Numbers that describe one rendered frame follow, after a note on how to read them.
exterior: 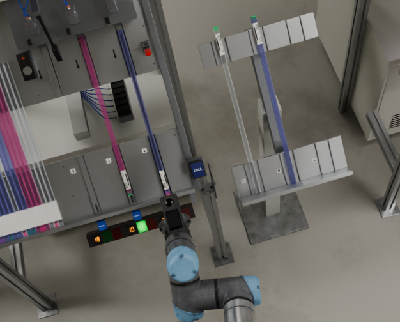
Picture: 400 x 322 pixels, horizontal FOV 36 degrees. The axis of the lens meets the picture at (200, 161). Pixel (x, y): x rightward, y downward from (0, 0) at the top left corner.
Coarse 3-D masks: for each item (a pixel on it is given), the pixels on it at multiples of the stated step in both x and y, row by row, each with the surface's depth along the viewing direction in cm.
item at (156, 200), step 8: (176, 192) 187; (184, 192) 186; (192, 192) 186; (152, 200) 186; (120, 208) 187; (128, 208) 185; (136, 208) 186; (96, 216) 185; (104, 216) 185; (72, 224) 185; (80, 224) 185; (40, 232) 185; (48, 232) 185; (56, 232) 185; (16, 240) 184; (24, 240) 185; (0, 248) 184
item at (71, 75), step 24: (0, 24) 172; (144, 24) 176; (0, 48) 173; (48, 48) 174; (72, 48) 175; (96, 48) 176; (120, 48) 176; (48, 72) 176; (72, 72) 177; (96, 72) 177; (120, 72) 178; (144, 72) 179; (24, 96) 177; (48, 96) 178
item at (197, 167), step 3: (198, 162) 182; (201, 162) 182; (192, 165) 182; (195, 165) 182; (198, 165) 182; (201, 165) 182; (192, 168) 182; (195, 168) 182; (198, 168) 182; (201, 168) 182; (192, 171) 182; (195, 171) 182; (198, 171) 182; (201, 171) 182; (195, 174) 182; (198, 174) 183; (201, 174) 183; (204, 174) 183; (195, 177) 183
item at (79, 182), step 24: (120, 144) 183; (144, 144) 184; (168, 144) 184; (48, 168) 182; (72, 168) 183; (96, 168) 184; (144, 168) 185; (168, 168) 186; (72, 192) 185; (96, 192) 186; (120, 192) 186; (144, 192) 187; (72, 216) 186
